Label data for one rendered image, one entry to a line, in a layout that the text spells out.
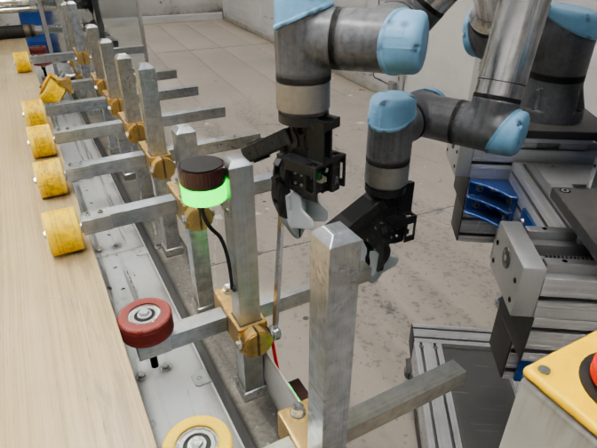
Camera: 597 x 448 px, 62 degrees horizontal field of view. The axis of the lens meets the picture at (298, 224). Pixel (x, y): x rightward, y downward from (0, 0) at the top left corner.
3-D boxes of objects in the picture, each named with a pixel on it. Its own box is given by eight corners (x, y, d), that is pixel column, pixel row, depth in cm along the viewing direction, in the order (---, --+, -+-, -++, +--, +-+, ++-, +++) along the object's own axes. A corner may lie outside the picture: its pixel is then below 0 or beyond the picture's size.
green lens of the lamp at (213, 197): (218, 183, 70) (217, 169, 68) (234, 201, 65) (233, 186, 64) (176, 192, 67) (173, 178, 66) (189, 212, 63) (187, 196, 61)
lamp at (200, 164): (227, 279, 78) (216, 151, 67) (241, 300, 74) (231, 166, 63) (191, 290, 76) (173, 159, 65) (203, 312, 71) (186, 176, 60)
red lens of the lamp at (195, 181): (216, 167, 68) (215, 152, 67) (233, 184, 64) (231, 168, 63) (173, 176, 66) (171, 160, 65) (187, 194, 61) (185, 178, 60)
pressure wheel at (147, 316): (172, 341, 85) (163, 288, 79) (186, 373, 79) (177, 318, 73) (124, 357, 82) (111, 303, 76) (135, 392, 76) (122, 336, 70)
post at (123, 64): (155, 217, 149) (127, 52, 125) (158, 222, 147) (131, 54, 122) (144, 220, 148) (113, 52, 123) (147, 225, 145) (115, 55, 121)
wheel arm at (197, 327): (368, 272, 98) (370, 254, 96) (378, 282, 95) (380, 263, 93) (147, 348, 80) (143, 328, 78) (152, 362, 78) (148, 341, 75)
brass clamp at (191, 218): (195, 197, 104) (193, 176, 102) (218, 227, 94) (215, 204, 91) (166, 204, 102) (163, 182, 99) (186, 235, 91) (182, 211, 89)
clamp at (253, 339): (241, 303, 90) (240, 281, 87) (274, 351, 80) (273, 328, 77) (211, 313, 88) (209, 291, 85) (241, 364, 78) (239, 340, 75)
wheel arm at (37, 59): (143, 52, 225) (142, 43, 223) (145, 52, 222) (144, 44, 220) (21, 63, 204) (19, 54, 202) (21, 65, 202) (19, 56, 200)
